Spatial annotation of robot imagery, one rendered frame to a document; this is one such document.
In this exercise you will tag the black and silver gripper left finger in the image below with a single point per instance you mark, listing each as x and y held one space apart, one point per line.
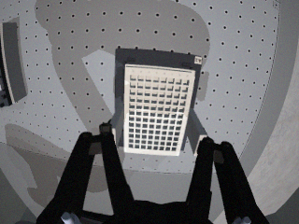
67 203

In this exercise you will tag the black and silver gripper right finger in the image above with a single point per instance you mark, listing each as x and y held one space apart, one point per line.
238 201

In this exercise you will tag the white well plate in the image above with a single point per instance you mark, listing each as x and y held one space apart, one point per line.
171 102

